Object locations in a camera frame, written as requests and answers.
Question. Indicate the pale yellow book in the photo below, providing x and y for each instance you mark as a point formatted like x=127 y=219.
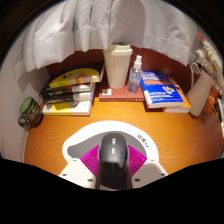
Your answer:
x=66 y=108

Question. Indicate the clear spray bottle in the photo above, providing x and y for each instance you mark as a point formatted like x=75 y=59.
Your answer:
x=135 y=78

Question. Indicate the dark mug with green inside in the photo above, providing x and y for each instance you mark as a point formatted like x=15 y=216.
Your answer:
x=31 y=111

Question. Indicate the thin black book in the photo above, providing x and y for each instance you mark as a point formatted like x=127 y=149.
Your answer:
x=71 y=90

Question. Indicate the yellow and black book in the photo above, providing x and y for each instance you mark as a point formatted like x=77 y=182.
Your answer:
x=73 y=76

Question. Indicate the blue book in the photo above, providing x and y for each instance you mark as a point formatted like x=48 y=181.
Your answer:
x=161 y=90

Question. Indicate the white pleated curtain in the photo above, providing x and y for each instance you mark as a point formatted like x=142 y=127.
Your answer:
x=100 y=23

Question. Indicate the orange book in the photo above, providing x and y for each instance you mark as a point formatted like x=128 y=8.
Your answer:
x=185 y=103

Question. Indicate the red book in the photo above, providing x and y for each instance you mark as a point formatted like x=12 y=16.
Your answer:
x=116 y=95

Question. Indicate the white and grey mouse pad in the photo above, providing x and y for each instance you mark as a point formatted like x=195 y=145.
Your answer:
x=86 y=135

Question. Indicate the thick black book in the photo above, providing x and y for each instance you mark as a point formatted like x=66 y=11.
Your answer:
x=70 y=97

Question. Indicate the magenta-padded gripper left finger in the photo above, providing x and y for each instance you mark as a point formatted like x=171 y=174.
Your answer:
x=75 y=170

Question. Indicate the dark grey computer mouse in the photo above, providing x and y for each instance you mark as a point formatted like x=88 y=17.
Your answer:
x=113 y=156

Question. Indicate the cream ceramic vase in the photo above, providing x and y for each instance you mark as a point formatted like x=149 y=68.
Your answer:
x=201 y=93

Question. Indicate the cream tumbler with lid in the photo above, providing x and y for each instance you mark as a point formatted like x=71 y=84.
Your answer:
x=117 y=68

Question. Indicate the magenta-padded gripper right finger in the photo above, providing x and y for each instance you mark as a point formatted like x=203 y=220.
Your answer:
x=151 y=170

